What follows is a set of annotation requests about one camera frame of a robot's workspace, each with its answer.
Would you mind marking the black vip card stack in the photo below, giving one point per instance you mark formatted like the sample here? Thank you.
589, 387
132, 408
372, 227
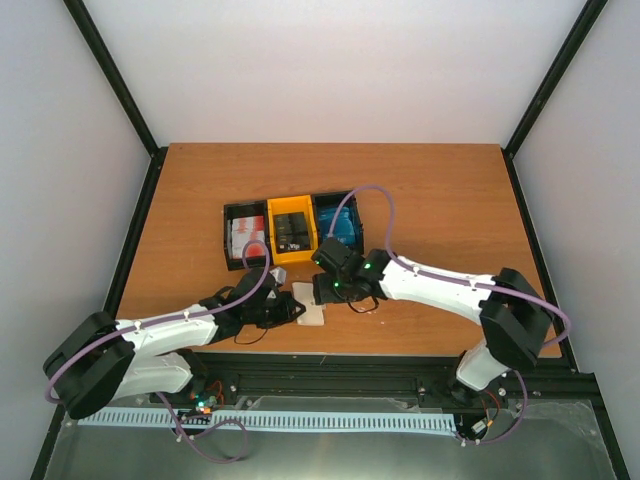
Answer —
291, 233

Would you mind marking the red white card stack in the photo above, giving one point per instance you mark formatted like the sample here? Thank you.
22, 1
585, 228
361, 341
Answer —
244, 230

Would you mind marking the light blue slotted cable duct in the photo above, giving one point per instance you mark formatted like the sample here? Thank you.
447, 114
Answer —
280, 421

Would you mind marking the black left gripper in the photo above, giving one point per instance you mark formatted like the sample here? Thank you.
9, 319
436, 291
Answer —
288, 302

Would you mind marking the blue card stack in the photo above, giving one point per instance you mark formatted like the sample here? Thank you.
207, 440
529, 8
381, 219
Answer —
345, 228

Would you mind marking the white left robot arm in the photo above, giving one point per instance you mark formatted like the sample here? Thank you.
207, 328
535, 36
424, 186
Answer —
105, 359

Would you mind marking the black bin with blue cards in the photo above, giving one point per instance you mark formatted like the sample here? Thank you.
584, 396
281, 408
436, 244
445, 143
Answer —
335, 199

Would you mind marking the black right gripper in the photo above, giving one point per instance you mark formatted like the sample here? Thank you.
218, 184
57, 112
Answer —
323, 294

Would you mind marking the yellow plastic bin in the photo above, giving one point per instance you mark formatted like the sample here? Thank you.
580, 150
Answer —
283, 205

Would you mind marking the black aluminium table frame rail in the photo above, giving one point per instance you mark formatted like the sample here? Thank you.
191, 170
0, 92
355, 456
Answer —
420, 381

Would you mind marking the black bin with red cards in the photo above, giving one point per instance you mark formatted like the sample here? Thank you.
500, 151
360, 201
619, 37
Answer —
253, 253

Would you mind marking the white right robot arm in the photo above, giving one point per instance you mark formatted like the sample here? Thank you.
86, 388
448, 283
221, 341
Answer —
506, 307

